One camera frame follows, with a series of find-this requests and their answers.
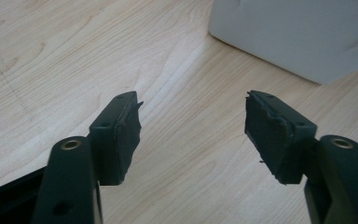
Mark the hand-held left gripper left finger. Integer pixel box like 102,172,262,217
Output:
31,91,145,224

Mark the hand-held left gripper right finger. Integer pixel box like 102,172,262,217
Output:
244,90,358,224

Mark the white plastic box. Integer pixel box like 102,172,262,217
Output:
207,0,358,85

